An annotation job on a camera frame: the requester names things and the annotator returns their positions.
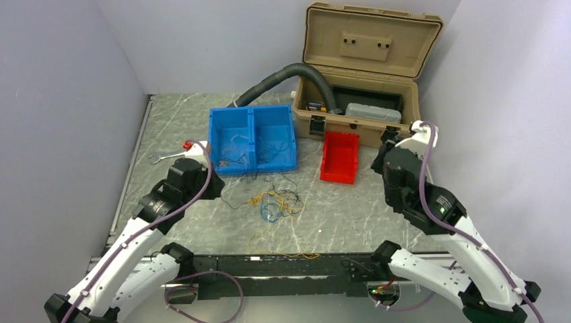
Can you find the tan open toolbox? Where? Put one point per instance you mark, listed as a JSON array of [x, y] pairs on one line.
[[366, 48]]

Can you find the blue two-compartment bin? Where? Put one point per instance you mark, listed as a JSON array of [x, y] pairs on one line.
[[252, 140]]

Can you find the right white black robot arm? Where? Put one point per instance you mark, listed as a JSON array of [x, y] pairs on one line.
[[486, 290]]

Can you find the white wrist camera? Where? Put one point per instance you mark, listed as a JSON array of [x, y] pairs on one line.
[[423, 136], [195, 151]]

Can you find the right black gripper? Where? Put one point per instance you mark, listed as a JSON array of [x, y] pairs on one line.
[[376, 164]]

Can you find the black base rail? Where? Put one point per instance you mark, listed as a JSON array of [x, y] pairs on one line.
[[213, 277]]

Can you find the red plastic bin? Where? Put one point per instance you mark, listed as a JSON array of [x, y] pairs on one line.
[[340, 157]]

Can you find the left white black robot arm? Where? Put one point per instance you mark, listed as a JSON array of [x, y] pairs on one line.
[[112, 290]]

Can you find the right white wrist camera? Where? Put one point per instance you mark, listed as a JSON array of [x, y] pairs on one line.
[[423, 136]]

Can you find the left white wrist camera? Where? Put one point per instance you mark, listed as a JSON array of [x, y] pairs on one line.
[[195, 151]]

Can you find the small colourful box in toolbox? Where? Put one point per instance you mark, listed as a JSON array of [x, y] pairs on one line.
[[316, 106]]

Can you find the silver combination wrench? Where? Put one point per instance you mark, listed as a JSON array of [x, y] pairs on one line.
[[155, 158]]

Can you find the grey plastic case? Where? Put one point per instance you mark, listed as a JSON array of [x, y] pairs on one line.
[[373, 113]]

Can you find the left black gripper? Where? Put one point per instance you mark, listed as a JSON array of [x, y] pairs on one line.
[[217, 185]]

